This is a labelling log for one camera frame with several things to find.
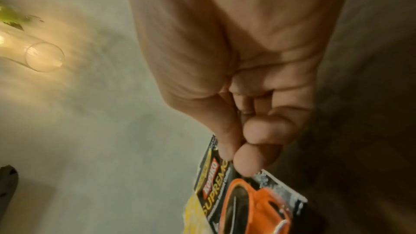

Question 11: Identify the person's right hand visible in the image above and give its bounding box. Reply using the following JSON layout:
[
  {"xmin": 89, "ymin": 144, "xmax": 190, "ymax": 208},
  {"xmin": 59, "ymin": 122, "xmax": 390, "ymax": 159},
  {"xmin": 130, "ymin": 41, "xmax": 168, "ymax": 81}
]
[{"xmin": 120, "ymin": 0, "xmax": 355, "ymax": 178}]

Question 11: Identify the black and orange coffee sachet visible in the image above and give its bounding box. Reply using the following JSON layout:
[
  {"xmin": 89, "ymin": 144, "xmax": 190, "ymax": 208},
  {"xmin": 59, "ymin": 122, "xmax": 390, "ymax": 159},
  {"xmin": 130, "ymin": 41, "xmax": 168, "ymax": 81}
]
[{"xmin": 182, "ymin": 135, "xmax": 308, "ymax": 234}]

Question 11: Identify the clear drinking glass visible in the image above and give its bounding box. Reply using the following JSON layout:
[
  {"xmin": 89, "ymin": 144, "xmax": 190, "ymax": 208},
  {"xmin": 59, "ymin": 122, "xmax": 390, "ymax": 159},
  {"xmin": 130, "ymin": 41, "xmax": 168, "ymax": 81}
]
[{"xmin": 0, "ymin": 30, "xmax": 65, "ymax": 73}]

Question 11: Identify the green leafy plant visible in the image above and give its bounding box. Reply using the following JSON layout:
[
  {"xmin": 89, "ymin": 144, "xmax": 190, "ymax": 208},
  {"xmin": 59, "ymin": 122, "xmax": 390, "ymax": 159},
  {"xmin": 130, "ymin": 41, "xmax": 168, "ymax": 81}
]
[{"xmin": 0, "ymin": 0, "xmax": 44, "ymax": 32}]

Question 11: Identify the dark grey object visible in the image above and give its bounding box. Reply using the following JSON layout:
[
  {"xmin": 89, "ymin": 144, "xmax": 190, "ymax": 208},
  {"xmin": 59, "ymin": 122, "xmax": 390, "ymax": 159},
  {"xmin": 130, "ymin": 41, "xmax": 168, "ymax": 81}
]
[{"xmin": 0, "ymin": 165, "xmax": 20, "ymax": 211}]

